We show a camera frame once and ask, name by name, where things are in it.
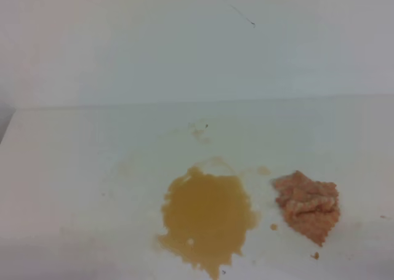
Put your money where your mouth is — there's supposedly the brown coffee puddle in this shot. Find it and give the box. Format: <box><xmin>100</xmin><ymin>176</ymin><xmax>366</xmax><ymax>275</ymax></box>
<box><xmin>158</xmin><ymin>167</ymin><xmax>259</xmax><ymax>279</ymax></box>

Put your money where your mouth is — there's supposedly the pink striped rag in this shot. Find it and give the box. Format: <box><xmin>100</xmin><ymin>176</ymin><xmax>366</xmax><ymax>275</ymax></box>
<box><xmin>272</xmin><ymin>170</ymin><xmax>340</xmax><ymax>247</ymax></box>

